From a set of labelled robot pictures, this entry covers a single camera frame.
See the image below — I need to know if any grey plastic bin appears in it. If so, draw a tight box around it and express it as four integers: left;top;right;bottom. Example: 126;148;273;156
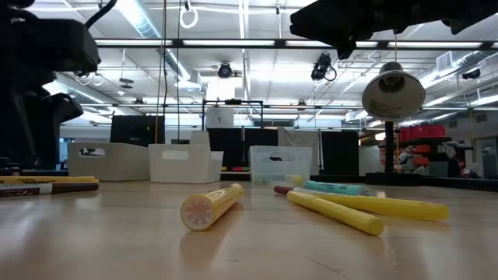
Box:
67;142;151;182

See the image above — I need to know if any black frame bar with lights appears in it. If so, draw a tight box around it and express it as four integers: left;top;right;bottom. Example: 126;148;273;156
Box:
95;37;498;51

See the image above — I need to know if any yellow marker with black print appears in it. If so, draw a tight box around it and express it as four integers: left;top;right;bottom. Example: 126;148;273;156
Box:
0;175;100;185

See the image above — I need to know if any black desk lamp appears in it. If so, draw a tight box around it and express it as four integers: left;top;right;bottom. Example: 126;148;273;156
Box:
360;61;426;187

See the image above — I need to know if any shelf with red bins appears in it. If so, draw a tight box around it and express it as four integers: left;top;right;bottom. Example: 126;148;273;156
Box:
396;124;475;178

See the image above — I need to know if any silver ventilation duct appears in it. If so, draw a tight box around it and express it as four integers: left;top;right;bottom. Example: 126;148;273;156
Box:
419;50;498;90
114;0;203;93

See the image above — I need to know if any long yellow marker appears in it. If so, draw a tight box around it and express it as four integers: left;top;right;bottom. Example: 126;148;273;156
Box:
286;190;386;237
310;192;451;222

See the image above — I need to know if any teal highlighter marker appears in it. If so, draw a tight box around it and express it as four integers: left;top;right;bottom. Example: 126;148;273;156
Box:
303;180;375;197

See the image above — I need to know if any black ceiling camera with cable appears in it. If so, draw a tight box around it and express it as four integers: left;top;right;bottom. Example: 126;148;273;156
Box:
310;52;338;83

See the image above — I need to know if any small white box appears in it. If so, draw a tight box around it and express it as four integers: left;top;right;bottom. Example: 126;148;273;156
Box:
190;130;212;147

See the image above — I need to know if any grey curtain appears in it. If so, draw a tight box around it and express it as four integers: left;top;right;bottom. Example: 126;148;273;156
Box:
277;127;321;177

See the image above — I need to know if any clear plastic bin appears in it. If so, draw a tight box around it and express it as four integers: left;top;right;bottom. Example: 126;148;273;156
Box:
248;145;314;185

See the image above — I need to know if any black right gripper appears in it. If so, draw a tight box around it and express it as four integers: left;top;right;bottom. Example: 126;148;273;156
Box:
289;0;402;61

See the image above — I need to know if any black aluminium table frame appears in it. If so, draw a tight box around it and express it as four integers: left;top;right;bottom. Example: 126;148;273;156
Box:
0;169;498;191

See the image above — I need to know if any fat yellow highlighter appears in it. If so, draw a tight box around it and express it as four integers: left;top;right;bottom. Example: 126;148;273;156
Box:
179;183;247;233

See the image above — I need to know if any white plastic bin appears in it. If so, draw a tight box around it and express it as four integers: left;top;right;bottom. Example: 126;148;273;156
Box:
147;143;225;184

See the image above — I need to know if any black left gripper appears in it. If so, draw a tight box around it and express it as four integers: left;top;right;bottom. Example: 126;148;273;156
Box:
0;73;85;129

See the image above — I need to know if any white hanging ring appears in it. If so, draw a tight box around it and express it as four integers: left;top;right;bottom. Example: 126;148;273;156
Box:
179;6;199;30

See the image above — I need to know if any white cabinet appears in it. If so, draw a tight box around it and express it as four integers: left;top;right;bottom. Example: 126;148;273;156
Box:
358;145;382;177

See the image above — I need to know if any black metal stand frame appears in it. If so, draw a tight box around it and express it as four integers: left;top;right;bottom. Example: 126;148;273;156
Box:
202;99;265;130

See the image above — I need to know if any white marker maroon cap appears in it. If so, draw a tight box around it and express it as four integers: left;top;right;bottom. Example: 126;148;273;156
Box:
272;184;324;197

